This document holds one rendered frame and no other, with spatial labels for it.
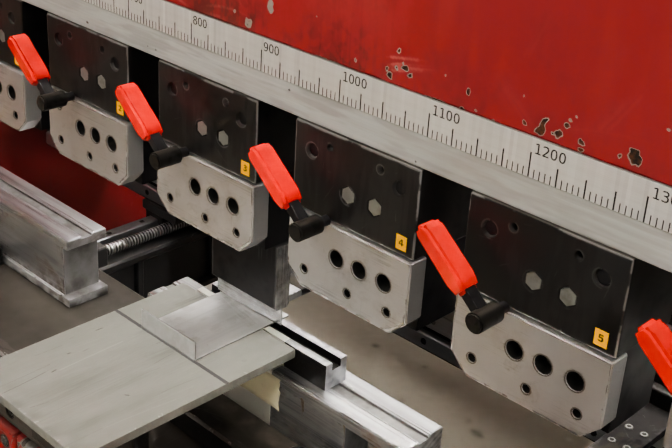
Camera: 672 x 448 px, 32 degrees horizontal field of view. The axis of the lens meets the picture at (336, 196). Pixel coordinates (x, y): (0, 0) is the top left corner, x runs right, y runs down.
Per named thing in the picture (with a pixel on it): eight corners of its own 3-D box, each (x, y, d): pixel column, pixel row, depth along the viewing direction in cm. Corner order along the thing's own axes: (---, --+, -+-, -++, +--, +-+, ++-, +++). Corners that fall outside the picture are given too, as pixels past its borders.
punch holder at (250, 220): (156, 207, 124) (155, 59, 117) (217, 186, 130) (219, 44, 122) (251, 258, 115) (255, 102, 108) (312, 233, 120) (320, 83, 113)
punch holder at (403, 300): (286, 278, 112) (293, 117, 105) (347, 251, 117) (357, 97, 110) (403, 342, 102) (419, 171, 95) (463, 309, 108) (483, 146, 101)
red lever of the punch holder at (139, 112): (114, 83, 116) (161, 164, 114) (147, 75, 119) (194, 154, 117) (108, 93, 117) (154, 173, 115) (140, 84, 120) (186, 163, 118)
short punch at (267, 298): (211, 291, 127) (212, 214, 123) (225, 286, 129) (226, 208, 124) (274, 328, 121) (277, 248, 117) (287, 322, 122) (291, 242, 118)
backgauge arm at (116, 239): (51, 316, 170) (46, 231, 164) (351, 197, 213) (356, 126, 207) (82, 338, 165) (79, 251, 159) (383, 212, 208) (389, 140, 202)
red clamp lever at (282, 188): (249, 144, 104) (304, 237, 102) (282, 134, 106) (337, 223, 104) (240, 155, 105) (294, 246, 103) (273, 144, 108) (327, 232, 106)
